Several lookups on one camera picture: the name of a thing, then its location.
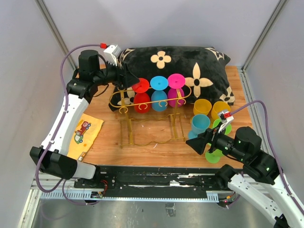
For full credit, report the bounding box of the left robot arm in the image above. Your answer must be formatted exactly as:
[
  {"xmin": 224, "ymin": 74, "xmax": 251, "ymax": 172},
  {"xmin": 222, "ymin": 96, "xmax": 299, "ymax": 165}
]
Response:
[{"xmin": 29, "ymin": 50, "xmax": 140, "ymax": 188}]

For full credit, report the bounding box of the blue wine glass front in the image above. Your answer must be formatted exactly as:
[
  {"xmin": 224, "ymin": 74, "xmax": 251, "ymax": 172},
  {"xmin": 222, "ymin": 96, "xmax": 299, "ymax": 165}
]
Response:
[{"xmin": 188, "ymin": 114, "xmax": 210, "ymax": 139}]

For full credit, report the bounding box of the blue wine glass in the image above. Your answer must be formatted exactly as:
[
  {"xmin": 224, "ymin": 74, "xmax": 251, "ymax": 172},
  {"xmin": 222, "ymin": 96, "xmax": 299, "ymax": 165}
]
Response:
[
  {"xmin": 150, "ymin": 76, "xmax": 168, "ymax": 112},
  {"xmin": 188, "ymin": 114, "xmax": 210, "ymax": 139}
]

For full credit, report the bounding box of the green wine glass back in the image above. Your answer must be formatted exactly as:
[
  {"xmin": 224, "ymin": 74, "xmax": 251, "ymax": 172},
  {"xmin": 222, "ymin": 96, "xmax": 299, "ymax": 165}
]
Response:
[{"xmin": 205, "ymin": 149, "xmax": 224, "ymax": 164}]

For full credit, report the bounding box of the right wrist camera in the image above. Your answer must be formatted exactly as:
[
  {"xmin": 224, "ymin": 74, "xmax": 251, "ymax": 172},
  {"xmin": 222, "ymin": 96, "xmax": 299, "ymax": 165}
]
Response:
[{"xmin": 218, "ymin": 109, "xmax": 234, "ymax": 133}]

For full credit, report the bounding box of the gold wire glass rack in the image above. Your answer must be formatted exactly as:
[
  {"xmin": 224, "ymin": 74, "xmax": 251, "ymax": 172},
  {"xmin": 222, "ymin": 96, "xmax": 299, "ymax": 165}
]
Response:
[{"xmin": 109, "ymin": 85, "xmax": 191, "ymax": 147}]

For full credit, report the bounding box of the yellow wine glass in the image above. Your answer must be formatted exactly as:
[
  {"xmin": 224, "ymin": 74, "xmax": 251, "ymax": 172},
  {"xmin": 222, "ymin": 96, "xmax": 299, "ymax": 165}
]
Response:
[
  {"xmin": 211, "ymin": 101, "xmax": 231, "ymax": 120},
  {"xmin": 193, "ymin": 99, "xmax": 212, "ymax": 115}
]

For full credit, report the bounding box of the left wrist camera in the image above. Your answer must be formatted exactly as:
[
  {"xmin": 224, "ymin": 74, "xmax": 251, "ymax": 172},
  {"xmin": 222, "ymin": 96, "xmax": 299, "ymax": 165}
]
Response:
[{"xmin": 104, "ymin": 44, "xmax": 121, "ymax": 66}]

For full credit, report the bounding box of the blue wine glass back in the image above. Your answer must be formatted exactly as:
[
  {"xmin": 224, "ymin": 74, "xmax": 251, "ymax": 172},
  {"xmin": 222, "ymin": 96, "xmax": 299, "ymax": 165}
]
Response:
[{"xmin": 150, "ymin": 76, "xmax": 168, "ymax": 112}]

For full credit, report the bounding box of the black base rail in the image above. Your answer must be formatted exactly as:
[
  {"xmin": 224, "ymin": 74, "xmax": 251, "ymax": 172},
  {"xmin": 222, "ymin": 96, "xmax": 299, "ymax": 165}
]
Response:
[{"xmin": 74, "ymin": 166, "xmax": 230, "ymax": 200}]

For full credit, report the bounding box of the green wine glass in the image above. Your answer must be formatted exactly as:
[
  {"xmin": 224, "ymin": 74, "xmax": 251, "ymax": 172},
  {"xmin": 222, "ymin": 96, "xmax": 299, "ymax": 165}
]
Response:
[
  {"xmin": 213, "ymin": 119, "xmax": 232, "ymax": 135},
  {"xmin": 205, "ymin": 149, "xmax": 224, "ymax": 164}
]

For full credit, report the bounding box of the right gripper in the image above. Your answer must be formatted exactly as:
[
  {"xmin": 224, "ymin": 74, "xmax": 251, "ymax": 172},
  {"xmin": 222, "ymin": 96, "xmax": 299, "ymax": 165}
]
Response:
[{"xmin": 185, "ymin": 121, "xmax": 247, "ymax": 162}]

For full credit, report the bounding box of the black floral pillow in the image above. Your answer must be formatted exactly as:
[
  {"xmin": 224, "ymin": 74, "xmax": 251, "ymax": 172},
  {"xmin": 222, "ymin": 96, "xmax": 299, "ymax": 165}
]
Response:
[{"xmin": 118, "ymin": 46, "xmax": 235, "ymax": 105}]

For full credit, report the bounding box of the red wine glass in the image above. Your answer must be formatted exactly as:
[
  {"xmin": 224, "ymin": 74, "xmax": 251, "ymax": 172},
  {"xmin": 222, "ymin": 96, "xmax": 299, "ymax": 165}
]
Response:
[{"xmin": 132, "ymin": 78, "xmax": 151, "ymax": 114}]

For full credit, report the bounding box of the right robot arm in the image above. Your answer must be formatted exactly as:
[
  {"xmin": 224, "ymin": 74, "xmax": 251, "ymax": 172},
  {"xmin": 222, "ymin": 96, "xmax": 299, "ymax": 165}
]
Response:
[{"xmin": 186, "ymin": 127, "xmax": 304, "ymax": 228}]

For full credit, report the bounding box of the green wine glass front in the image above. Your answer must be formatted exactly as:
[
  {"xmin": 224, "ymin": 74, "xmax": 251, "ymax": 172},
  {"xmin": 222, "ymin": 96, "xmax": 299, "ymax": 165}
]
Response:
[{"xmin": 213, "ymin": 119, "xmax": 232, "ymax": 135}]

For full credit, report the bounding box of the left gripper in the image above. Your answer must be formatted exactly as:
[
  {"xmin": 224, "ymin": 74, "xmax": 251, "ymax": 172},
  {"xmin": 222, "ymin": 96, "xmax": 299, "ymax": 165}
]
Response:
[{"xmin": 93, "ymin": 58, "xmax": 140, "ymax": 89}]

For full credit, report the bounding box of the magenta wine glass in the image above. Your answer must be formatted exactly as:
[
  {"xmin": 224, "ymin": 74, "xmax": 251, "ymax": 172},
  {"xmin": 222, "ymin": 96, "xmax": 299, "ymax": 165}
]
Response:
[{"xmin": 167, "ymin": 73, "xmax": 186, "ymax": 107}]

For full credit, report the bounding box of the yellow truck print cloth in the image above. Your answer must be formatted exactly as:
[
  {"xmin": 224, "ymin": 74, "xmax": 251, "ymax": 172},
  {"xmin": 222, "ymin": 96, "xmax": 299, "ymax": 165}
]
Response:
[{"xmin": 67, "ymin": 114, "xmax": 104, "ymax": 162}]

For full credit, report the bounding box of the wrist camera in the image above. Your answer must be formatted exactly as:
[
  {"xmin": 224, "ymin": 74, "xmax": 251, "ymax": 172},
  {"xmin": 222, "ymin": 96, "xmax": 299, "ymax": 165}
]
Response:
[
  {"xmin": 104, "ymin": 44, "xmax": 121, "ymax": 66},
  {"xmin": 218, "ymin": 109, "xmax": 234, "ymax": 133}
]

